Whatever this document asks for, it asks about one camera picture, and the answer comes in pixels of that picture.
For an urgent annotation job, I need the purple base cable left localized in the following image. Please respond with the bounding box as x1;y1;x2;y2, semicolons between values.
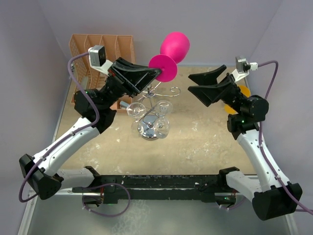
82;181;132;217

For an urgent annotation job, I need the chrome wire wine glass rack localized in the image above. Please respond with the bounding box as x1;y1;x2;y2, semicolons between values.
132;83;171;141

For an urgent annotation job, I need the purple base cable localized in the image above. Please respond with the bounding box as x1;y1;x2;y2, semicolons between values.
82;181;132;217
219;193;245;212

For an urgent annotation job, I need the pink plastic wine glass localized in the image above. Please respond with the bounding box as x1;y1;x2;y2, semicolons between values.
148;32;190;82

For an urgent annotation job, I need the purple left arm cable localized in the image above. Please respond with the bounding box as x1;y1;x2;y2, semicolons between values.
18;51;101;203

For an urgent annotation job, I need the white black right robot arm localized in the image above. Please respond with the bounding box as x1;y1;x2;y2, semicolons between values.
188;65;303;220

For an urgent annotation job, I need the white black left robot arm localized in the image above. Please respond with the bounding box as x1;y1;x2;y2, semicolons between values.
19;56;162;200

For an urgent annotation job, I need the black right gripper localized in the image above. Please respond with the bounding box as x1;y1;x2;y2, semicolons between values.
188;65;246;115

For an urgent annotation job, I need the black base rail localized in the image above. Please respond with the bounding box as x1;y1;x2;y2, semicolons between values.
73;175;236;205

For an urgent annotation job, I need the orange plastic wine glass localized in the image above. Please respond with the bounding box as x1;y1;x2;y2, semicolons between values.
224;85;251;115

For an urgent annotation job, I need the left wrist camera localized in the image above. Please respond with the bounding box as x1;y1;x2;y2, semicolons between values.
88;45;113;75

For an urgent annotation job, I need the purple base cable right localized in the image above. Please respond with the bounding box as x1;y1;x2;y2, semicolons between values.
219;193;245;212

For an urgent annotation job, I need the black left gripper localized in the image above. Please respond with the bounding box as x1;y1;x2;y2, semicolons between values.
100;58;161;109

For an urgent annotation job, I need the clear wine glass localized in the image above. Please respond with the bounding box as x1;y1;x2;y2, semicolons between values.
154;117;170;139
126;102;146;130
155;100;173;116

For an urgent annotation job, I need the blue stapler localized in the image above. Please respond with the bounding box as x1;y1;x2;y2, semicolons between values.
119;101;130;110

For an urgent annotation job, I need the orange perforated desk organizer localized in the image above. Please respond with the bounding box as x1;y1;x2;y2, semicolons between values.
69;33;136;113

